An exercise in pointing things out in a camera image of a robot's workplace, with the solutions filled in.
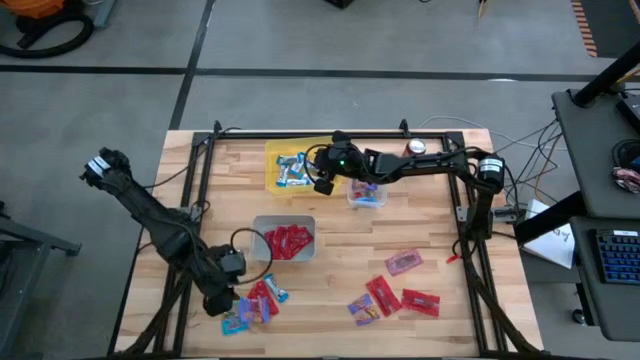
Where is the black left camera cable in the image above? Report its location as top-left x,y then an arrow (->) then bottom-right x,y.
230,227 -> 274,286

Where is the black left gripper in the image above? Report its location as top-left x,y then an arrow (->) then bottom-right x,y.
197,244 -> 247,318

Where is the backlit computer keyboard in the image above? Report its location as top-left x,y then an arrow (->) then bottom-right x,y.
594,228 -> 640,286

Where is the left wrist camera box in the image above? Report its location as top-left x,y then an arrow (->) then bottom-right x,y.
221,249 -> 247,275

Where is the dark mat with orange stripes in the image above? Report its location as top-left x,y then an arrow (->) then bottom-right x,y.
569,0 -> 640,59

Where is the red Twizzlers candy packet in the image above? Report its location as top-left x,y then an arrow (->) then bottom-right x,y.
248,279 -> 281,317
263,229 -> 284,261
400,288 -> 442,318
365,274 -> 403,318

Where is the clear plastic bin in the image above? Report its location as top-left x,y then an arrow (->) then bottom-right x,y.
345,151 -> 390,209

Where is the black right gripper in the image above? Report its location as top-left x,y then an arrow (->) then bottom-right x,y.
312,130 -> 374,197

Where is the white paper sheet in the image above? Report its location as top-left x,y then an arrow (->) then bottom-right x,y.
522,199 -> 576,270

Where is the colourful wrapper bundle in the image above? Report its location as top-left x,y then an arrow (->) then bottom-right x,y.
612,166 -> 640,195

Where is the black right camera cable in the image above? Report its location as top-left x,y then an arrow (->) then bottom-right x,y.
303,143 -> 327,187

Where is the grey plastic bin with handles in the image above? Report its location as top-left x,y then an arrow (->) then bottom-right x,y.
249,214 -> 317,263

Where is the black camera cable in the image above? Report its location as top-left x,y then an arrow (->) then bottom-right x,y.
230,227 -> 274,286
303,143 -> 327,187

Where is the yellow translucent plastic bin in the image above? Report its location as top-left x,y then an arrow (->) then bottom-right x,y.
263,135 -> 345,196

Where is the black aluminium table frame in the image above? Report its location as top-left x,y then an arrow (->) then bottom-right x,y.
107,119 -> 544,359

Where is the black desk device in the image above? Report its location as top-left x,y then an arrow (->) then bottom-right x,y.
615,92 -> 640,132

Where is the grey desk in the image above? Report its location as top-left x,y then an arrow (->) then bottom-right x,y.
569,214 -> 640,344
551,87 -> 640,221

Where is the purple Nerds candy packet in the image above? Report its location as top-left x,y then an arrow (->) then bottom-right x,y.
353,305 -> 383,328
346,293 -> 375,316

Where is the black stand beam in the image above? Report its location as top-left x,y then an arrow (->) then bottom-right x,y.
572,42 -> 640,109
513,192 -> 584,246

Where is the orange vacuum cleaner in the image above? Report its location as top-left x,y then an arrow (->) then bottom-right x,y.
12,0 -> 69,21

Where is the grey metal cart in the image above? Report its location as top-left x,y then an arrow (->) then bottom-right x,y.
0,199 -> 82,359

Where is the black vacuum hose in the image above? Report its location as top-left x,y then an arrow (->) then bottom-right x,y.
0,9 -> 95,60

